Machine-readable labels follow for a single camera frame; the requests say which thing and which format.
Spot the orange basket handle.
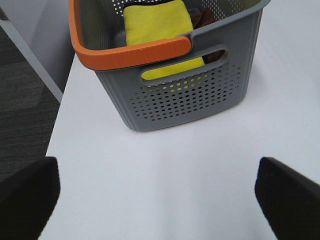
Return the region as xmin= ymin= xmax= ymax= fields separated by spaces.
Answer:
xmin=68 ymin=0 xmax=192 ymax=71

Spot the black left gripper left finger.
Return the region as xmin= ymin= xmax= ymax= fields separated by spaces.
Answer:
xmin=0 ymin=156 xmax=61 ymax=240

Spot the yellow towel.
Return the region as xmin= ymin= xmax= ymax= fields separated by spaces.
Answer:
xmin=123 ymin=0 xmax=206 ymax=81

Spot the grey perforated plastic basket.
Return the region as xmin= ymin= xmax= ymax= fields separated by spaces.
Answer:
xmin=79 ymin=0 xmax=268 ymax=132

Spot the dark red towel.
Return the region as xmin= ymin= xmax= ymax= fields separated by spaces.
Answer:
xmin=188 ymin=7 xmax=225 ymax=64

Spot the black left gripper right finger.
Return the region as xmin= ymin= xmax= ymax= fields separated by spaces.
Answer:
xmin=254 ymin=157 xmax=320 ymax=240

